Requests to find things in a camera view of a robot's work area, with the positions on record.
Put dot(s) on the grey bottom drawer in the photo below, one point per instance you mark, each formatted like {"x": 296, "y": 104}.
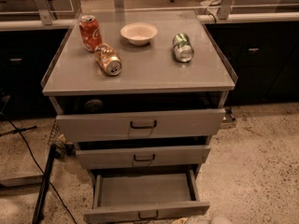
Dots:
{"x": 145, "y": 194}

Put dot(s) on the dark round object in drawer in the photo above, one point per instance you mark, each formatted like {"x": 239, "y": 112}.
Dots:
{"x": 93, "y": 106}

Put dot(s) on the black stand leg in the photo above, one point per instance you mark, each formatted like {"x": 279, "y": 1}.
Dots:
{"x": 44, "y": 186}

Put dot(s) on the red soda can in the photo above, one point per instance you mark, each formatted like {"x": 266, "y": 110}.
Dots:
{"x": 90, "y": 32}

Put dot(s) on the orange soda can lying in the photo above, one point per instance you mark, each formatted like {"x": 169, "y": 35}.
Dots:
{"x": 108, "y": 59}

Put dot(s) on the green soda can lying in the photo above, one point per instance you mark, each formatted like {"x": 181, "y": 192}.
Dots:
{"x": 182, "y": 48}

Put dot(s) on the grey drawer cabinet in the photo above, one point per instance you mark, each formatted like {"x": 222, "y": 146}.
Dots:
{"x": 149, "y": 69}

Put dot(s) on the grey top drawer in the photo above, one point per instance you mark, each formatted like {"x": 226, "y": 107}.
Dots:
{"x": 141, "y": 116}

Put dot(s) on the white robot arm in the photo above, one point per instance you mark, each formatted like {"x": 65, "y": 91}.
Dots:
{"x": 198, "y": 220}

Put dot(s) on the white bowl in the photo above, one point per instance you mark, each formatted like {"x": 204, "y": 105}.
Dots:
{"x": 139, "y": 33}

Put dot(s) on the grey middle drawer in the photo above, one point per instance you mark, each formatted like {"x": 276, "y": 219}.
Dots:
{"x": 142, "y": 153}

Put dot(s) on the black counter cabinets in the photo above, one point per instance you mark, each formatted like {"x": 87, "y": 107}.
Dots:
{"x": 264, "y": 55}

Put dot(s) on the grey drawer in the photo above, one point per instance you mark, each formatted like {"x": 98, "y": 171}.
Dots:
{"x": 141, "y": 116}
{"x": 142, "y": 153}
{"x": 145, "y": 194}

